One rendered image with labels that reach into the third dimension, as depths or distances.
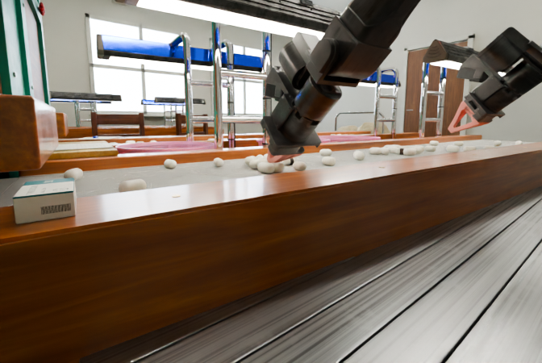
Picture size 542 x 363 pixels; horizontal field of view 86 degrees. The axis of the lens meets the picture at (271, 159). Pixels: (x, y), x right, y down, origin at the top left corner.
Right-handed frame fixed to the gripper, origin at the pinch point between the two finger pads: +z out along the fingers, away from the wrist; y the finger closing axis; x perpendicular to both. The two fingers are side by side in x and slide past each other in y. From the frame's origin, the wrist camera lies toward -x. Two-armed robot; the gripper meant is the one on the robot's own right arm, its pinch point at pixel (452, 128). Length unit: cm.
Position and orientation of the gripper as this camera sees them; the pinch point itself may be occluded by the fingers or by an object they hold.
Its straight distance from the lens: 86.3
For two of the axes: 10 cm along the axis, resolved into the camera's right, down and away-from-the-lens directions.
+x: 3.6, 8.3, -4.3
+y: -8.3, 0.7, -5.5
